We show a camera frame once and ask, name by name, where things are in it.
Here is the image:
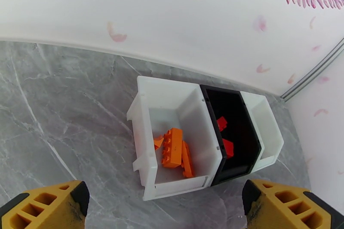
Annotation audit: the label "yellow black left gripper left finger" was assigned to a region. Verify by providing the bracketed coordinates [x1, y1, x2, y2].
[0, 180, 90, 229]

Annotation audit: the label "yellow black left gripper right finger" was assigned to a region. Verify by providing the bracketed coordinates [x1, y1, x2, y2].
[242, 179, 344, 229]

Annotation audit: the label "red lego brick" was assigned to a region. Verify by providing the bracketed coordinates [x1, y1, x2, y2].
[216, 116, 228, 132]
[221, 138, 234, 159]

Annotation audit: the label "orange lego brick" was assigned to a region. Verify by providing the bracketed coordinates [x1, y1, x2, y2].
[162, 128, 184, 169]
[181, 140, 195, 178]

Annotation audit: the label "white plastic bin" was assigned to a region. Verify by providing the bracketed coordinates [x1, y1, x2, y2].
[240, 90, 285, 174]
[126, 75, 224, 202]

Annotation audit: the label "black plastic bin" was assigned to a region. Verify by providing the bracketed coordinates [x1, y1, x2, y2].
[200, 84, 263, 187]

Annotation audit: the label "aluminium frame post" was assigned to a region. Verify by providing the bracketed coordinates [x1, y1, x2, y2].
[280, 38, 344, 102]

